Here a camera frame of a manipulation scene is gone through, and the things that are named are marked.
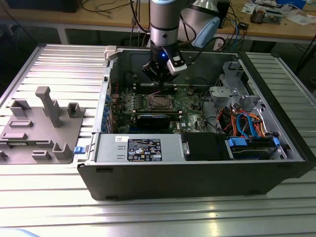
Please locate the metal locking lever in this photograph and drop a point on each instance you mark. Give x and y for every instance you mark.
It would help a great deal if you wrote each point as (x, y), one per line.
(154, 93)

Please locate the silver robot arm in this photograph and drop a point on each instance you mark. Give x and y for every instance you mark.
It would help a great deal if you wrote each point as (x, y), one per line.
(163, 19)

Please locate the CPU socket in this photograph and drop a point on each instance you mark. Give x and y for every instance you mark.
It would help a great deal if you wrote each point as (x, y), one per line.
(173, 107)

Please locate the beige case latch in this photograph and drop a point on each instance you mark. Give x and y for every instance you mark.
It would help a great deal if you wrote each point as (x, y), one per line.
(110, 51)

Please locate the black graphics card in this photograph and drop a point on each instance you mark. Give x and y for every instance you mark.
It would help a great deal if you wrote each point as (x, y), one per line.
(153, 122)

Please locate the green motherboard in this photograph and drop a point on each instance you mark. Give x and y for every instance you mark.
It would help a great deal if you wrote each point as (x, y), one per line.
(190, 118)

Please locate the white label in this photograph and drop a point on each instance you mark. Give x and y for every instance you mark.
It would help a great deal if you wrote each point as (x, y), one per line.
(219, 44)

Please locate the grey metal drive cage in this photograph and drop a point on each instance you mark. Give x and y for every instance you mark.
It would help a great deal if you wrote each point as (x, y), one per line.
(222, 92)

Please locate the wooden desk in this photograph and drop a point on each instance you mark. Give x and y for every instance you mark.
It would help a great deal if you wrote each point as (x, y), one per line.
(98, 17)

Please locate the black upright device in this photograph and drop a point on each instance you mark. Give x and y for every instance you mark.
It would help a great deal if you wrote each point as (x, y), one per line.
(224, 14)

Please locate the small black box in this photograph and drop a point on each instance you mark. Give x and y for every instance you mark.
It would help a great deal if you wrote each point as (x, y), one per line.
(244, 26)

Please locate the silver power supply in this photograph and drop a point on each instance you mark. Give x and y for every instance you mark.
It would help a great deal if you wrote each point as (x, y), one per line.
(108, 148)

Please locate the hard disk in blue carrier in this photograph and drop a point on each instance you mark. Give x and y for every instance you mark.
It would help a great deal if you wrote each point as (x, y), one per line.
(237, 142)

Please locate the copper coil electronics module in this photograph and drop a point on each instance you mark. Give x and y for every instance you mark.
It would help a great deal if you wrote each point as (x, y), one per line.
(258, 16)

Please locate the black PC case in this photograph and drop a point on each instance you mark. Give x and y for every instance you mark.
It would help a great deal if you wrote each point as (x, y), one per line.
(172, 180)

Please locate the blue case latch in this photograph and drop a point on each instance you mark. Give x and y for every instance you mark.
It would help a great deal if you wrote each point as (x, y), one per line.
(79, 150)

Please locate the grey parts rack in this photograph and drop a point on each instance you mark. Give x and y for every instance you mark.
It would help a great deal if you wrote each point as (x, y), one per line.
(49, 108)

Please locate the black equipment box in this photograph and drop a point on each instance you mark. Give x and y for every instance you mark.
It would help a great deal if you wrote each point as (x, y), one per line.
(42, 6)

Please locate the blue box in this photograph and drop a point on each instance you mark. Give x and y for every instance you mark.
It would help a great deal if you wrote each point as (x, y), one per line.
(291, 3)

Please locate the white paper sheet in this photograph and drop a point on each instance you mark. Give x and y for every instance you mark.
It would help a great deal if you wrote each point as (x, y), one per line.
(300, 19)

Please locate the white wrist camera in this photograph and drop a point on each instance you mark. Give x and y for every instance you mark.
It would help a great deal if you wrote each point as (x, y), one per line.
(176, 67)

